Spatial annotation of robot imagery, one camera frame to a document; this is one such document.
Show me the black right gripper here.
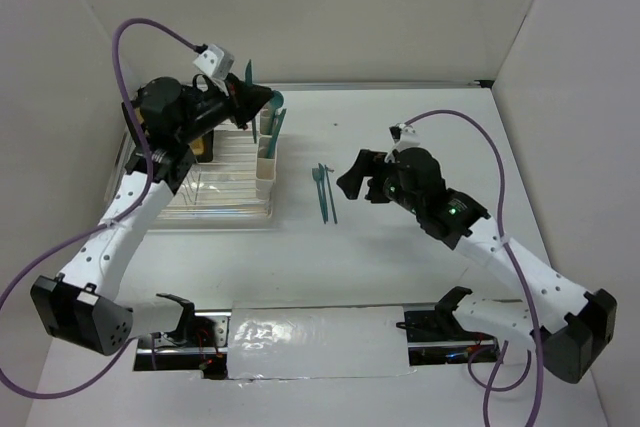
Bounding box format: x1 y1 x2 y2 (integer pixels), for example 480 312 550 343
336 148 422 214

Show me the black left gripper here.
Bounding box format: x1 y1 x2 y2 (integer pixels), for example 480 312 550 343
177 73 275 145

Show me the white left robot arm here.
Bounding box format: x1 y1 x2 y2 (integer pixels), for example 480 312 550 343
30 74 276 356

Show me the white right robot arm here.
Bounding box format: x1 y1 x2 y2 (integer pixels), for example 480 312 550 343
337 147 617 384

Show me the white utensil holder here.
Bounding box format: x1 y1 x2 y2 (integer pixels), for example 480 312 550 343
255 105 277 201

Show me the yellow square plate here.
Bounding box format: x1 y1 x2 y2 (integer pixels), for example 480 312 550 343
121 101 214 163

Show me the clear plastic dish rack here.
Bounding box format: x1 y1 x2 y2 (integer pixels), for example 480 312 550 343
102 126 277 226

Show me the white taped cover panel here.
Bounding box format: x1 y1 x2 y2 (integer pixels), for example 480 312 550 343
227 306 414 380

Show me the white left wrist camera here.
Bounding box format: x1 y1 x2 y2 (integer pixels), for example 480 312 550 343
193 43 235 93

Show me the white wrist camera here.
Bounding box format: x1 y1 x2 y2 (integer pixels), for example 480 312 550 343
193 43 235 93
385 123 420 163

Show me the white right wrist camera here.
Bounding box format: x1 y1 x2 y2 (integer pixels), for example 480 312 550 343
385 123 420 163

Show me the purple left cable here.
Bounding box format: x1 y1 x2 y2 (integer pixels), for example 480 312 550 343
0 18 201 399

